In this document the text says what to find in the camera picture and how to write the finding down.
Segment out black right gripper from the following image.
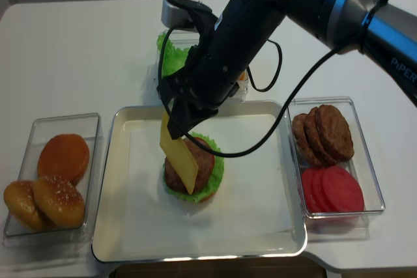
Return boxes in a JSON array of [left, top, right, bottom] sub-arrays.
[[158, 0, 285, 139]]

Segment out yellow cheese slice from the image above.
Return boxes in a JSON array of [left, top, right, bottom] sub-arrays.
[[160, 110, 199, 194]]

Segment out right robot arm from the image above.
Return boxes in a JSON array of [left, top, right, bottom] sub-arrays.
[[158, 0, 416, 139]]

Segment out green lettuce leaf in container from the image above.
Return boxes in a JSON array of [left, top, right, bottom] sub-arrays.
[[162, 31, 195, 77]]

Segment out green lettuce on burger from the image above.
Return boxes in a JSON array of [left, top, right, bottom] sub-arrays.
[[162, 131, 225, 203]]

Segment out stacked yellow cheese slices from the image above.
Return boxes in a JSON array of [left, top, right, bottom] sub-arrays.
[[238, 71, 247, 81]]

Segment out clear lettuce cheese container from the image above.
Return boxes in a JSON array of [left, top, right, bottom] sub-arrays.
[[175, 30, 249, 101]]

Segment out brown patty on burger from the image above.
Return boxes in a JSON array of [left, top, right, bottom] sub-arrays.
[[164, 139, 214, 195]]

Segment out bottom bun of burger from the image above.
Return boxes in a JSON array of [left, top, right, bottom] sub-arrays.
[[199, 193, 216, 203]]

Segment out white metal tray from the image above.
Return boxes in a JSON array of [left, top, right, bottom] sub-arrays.
[[92, 106, 307, 262]]

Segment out middle brown patty in container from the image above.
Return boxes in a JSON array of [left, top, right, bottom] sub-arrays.
[[304, 107, 337, 167]]

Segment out brown patty in container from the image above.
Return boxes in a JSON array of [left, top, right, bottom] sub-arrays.
[[304, 107, 337, 167], [315, 105, 354, 161], [292, 113, 322, 168]]

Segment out back brown patty in container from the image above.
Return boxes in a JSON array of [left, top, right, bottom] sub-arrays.
[[292, 113, 322, 168]]

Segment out flat orange bottom bun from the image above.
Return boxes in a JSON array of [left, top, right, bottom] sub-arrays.
[[36, 133, 90, 186]]

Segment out back red tomato slice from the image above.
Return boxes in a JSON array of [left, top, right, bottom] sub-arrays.
[[301, 169, 321, 213]]

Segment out middle red tomato slice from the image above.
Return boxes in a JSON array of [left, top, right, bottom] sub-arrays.
[[312, 169, 332, 212]]

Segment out front brown patty in container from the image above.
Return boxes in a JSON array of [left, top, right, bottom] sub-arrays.
[[315, 105, 354, 161]]

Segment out right sesame top bun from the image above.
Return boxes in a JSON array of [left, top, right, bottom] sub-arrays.
[[32, 176, 85, 229]]

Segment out sesame bun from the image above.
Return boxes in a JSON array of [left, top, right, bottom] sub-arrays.
[[3, 180, 46, 231], [32, 176, 85, 229]]

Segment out clear bun container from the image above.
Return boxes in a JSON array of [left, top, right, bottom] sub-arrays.
[[3, 113, 103, 246]]

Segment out front red tomato slice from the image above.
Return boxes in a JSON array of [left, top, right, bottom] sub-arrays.
[[322, 166, 364, 212]]

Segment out clear patty tomato container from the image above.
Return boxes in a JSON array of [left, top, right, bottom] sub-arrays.
[[287, 97, 385, 233]]

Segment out left sesame top bun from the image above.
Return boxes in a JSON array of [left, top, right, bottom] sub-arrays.
[[3, 180, 46, 231]]

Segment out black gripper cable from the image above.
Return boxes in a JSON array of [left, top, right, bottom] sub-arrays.
[[157, 29, 364, 158]]

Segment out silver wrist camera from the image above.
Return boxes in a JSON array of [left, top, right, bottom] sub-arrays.
[[161, 0, 218, 34]]

